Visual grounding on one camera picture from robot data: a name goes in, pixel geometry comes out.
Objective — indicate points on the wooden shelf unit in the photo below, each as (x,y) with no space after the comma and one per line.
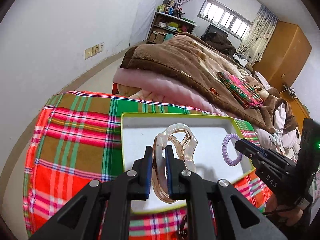
(165,26)

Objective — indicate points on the wall socket plate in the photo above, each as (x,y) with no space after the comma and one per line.
(90,52)

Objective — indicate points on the folded plaid cloth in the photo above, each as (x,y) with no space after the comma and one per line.
(245,94)

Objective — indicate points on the red green plaid cloth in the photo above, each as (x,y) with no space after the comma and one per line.
(77,139)

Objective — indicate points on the brown fleece blanket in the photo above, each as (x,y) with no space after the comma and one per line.
(190,61)

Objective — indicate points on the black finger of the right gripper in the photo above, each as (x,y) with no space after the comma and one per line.
(255,157)
(246,145)

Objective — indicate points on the wooden wardrobe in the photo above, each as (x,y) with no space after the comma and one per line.
(285,55)

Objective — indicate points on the translucent beige hair claw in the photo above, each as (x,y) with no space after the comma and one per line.
(184,143)

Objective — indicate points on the window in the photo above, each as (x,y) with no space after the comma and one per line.
(225,18)

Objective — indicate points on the pink quilt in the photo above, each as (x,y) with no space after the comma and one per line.
(147,85)

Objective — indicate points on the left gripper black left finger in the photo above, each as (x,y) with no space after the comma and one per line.
(101,210)

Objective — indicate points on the yellow-green shallow box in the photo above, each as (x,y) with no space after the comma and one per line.
(138,130)

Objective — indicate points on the dark clothes pile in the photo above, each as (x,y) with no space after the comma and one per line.
(220,43)

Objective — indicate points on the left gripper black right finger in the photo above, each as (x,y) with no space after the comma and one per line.
(215,210)

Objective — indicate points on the white crumpled bedding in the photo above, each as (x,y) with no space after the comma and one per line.
(284,142)

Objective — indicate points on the floral curtain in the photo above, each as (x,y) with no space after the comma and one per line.
(258,36)

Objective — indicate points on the right hand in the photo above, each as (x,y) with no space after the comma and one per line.
(288,216)

